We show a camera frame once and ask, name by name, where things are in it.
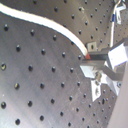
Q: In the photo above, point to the dark metal gripper finger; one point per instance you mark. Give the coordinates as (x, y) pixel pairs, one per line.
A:
(101, 61)

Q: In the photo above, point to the white bracket with blue mark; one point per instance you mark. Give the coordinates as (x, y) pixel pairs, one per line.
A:
(118, 7)

